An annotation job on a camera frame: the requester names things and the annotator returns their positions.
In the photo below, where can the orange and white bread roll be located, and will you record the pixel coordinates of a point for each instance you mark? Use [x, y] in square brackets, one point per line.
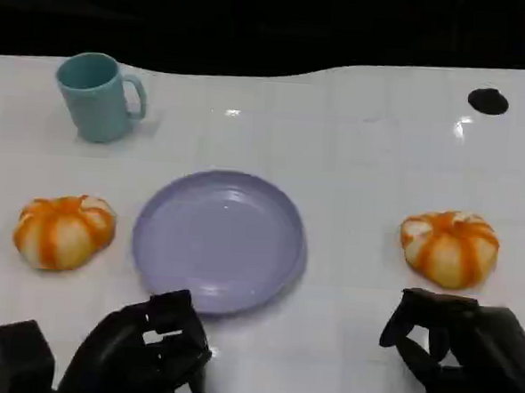
[62, 233]
[448, 250]

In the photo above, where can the black cloth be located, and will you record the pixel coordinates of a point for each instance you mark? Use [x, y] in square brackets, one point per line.
[255, 22]

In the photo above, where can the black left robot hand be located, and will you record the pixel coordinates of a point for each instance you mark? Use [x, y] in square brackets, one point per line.
[114, 356]

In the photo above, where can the black round table grommet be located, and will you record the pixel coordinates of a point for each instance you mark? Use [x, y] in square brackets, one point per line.
[488, 101]

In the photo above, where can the pale green mug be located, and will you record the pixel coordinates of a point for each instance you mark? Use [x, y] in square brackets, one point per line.
[94, 101]

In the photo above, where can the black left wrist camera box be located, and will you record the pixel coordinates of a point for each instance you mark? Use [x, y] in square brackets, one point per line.
[18, 360]

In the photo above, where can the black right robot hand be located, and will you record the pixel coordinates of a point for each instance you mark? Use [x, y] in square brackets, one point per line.
[480, 352]

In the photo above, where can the lilac plate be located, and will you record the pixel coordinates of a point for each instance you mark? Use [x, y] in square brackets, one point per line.
[217, 243]

